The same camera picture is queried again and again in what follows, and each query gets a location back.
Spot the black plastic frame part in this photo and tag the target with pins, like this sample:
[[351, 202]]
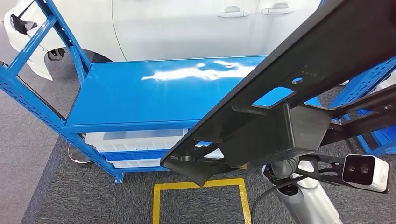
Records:
[[309, 46]]

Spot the white bin with clear lid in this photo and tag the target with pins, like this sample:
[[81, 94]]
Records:
[[133, 140]]

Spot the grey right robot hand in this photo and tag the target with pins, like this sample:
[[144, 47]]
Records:
[[284, 168]]

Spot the black right camera bracket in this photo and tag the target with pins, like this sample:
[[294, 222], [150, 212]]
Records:
[[328, 177]]

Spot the white car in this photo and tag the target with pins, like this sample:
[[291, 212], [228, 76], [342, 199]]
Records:
[[170, 28]]

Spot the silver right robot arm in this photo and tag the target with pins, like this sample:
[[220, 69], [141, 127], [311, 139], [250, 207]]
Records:
[[306, 204]]

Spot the chrome stanchion base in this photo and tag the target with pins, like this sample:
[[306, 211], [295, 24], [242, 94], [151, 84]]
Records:
[[79, 156]]

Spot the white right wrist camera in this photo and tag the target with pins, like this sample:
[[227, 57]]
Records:
[[368, 173]]

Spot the blue plastic bin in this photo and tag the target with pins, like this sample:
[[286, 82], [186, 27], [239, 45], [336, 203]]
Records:
[[133, 154]]

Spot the blue metal shelf rack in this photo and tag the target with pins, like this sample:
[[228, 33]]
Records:
[[139, 92]]

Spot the white plastic bin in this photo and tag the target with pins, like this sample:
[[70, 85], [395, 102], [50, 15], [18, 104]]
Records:
[[136, 163]]

